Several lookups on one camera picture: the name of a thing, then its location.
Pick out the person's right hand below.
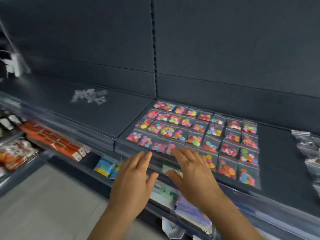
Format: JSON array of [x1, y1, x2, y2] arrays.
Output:
[[166, 147, 226, 216]]

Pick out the person's left hand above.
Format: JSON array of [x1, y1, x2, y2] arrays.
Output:
[[107, 151, 160, 221]]

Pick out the grid of arranged button bags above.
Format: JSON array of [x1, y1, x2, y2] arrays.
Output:
[[124, 100, 262, 191]]

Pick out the pile of transparent button bags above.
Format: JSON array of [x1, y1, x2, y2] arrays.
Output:
[[70, 88, 108, 106]]

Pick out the rows of small dark packets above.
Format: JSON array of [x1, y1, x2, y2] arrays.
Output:
[[291, 129, 320, 196]]

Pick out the clear packet with purple item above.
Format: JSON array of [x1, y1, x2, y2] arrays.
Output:
[[174, 194, 213, 233]]

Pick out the green white price label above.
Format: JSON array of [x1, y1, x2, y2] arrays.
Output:
[[161, 164, 183, 178]]

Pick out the blue yellow snack packet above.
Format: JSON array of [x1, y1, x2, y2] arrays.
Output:
[[93, 157, 118, 178]]

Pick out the white flat packet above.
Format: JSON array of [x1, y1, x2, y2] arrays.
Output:
[[149, 180, 178, 206]]

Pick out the white dish with pink print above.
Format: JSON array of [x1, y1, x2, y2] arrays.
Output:
[[161, 217, 186, 240]]

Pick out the row of orange boxes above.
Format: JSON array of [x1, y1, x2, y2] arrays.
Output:
[[19, 120, 92, 162]]

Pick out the dark grey side shelving unit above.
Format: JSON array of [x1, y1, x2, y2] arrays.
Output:
[[0, 107, 55, 198]]

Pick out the red white snack packet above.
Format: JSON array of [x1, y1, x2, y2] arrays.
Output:
[[0, 138, 40, 172]]

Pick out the brown white snack packet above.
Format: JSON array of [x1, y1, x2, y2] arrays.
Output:
[[0, 114, 22, 131]]

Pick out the clear package with white item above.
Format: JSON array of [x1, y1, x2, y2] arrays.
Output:
[[0, 19, 32, 78]]

